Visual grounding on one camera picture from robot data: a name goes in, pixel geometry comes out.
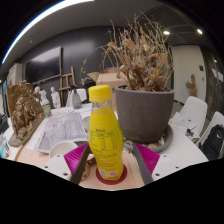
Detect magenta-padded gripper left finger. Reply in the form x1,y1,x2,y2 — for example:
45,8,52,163
43,142,92,185

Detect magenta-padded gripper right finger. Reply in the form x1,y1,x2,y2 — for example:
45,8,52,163
132,143,183,186

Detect yellow drink bottle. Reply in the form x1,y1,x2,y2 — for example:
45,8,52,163
87,84,125,182

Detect beige spotted mug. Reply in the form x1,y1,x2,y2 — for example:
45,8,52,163
49,140,92,183

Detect grey plant saucer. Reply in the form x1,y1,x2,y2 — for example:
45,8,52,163
123,124,174,153

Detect printed paper sheet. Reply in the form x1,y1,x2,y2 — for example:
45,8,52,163
34,109,89,154

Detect roll of tape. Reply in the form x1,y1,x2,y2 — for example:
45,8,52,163
82,114,92,133

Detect dried plant in grey pot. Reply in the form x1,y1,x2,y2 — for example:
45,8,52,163
81,11,176,145

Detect stack of papers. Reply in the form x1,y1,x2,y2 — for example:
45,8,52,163
169,111,200,138

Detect small green spray bottle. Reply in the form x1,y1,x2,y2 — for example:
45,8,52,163
39,89,52,118

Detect white plaster figure statue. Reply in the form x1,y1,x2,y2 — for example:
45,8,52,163
50,86,62,109

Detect black backpack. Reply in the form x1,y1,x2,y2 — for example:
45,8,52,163
199,124,224,162

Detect brown carved sculpture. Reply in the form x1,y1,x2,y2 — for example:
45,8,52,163
7,79,46,148

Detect wooden easel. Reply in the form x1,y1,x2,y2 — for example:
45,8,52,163
59,65,78,99

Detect wooden mannequin figure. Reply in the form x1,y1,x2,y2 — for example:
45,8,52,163
185,73,198,98

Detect brown cardboard box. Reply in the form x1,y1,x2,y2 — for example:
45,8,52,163
87,68,129,111

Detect white cabinet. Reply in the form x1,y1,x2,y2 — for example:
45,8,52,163
6,63,24,86

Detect ceiling strip light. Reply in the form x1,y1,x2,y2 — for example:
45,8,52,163
1,0,94,64

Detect black wall screen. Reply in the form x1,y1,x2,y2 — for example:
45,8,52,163
24,45,63,85

